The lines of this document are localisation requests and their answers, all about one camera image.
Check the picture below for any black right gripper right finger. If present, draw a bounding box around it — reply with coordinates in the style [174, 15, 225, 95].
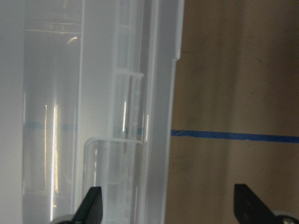
[234, 184, 278, 224]

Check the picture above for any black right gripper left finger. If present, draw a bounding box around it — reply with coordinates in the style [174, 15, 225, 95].
[71, 187, 103, 224]

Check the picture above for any clear plastic box lid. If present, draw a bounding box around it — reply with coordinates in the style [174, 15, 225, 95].
[0, 0, 184, 224]

